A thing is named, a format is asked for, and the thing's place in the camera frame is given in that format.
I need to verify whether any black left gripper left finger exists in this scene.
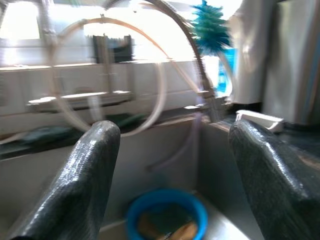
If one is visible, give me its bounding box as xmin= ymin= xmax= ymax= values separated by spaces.
xmin=7 ymin=120 xmax=122 ymax=240

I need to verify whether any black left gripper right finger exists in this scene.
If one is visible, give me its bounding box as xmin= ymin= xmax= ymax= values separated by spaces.
xmin=228 ymin=119 xmax=320 ymax=240

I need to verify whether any dark green scouring sponge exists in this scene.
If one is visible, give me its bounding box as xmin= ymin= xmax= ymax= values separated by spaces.
xmin=22 ymin=124 xmax=84 ymax=146

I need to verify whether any blue plastic bowl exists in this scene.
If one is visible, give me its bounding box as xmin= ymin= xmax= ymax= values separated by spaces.
xmin=126 ymin=188 xmax=209 ymax=240

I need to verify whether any small white plastic holder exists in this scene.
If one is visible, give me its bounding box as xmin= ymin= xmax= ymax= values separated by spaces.
xmin=235 ymin=109 xmax=285 ymax=133

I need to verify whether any stainless steel sink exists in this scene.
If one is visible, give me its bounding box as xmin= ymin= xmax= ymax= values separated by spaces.
xmin=0 ymin=117 xmax=266 ymax=240

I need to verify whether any translucent thin tube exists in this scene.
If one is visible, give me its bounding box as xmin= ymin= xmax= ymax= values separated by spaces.
xmin=145 ymin=112 xmax=202 ymax=173

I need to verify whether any tall steel cylinder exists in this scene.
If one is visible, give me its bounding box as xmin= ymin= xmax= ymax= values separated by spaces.
xmin=262 ymin=0 xmax=320 ymax=125

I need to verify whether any black ribbed box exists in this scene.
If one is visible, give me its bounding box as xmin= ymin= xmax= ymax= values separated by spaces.
xmin=92 ymin=34 xmax=133 ymax=63

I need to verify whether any white bag with blue label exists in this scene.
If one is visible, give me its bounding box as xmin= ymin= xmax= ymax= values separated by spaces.
xmin=217 ymin=0 xmax=276 ymax=105

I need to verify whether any chrome spring neck faucet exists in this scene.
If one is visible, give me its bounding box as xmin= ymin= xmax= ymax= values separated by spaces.
xmin=26 ymin=0 xmax=227 ymax=123

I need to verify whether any blue bottle brush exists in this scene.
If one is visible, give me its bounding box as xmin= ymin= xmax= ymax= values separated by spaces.
xmin=191 ymin=0 xmax=233 ymax=57

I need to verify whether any white looped hose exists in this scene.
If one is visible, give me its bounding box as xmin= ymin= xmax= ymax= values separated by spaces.
xmin=51 ymin=17 xmax=236 ymax=138

